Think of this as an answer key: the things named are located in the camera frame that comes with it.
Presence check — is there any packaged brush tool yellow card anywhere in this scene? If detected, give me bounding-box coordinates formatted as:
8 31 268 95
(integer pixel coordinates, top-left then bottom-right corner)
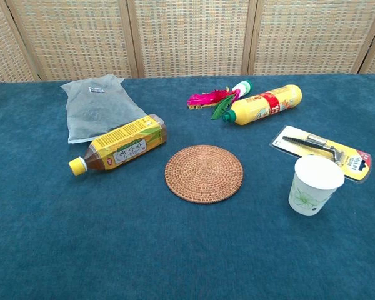
269 125 373 184

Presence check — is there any yellow squeeze bottle green cap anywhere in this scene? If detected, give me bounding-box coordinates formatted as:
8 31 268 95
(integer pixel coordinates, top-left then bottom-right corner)
222 84 303 126

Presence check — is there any blue table cloth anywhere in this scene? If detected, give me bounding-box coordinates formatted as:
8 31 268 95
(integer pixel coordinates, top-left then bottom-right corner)
0 73 375 300

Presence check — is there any woven folding screen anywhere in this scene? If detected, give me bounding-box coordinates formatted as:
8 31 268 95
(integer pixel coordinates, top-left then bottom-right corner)
0 0 375 85

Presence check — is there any grey translucent plastic bag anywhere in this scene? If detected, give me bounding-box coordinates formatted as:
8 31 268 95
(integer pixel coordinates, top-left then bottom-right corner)
60 74 148 144

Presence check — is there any tea bottle yellow label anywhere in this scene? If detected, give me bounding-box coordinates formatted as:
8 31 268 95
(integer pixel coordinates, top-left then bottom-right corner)
68 114 168 176

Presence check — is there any colourful feather shuttlecock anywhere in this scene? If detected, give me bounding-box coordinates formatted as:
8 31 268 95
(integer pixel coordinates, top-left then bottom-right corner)
187 79 254 121

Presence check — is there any round brown woven coaster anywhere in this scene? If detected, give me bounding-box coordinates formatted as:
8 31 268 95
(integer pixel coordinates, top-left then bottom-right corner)
164 144 244 205

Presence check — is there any white paper cup green flower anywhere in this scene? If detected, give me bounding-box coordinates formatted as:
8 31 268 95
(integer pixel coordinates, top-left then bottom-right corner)
288 154 346 216

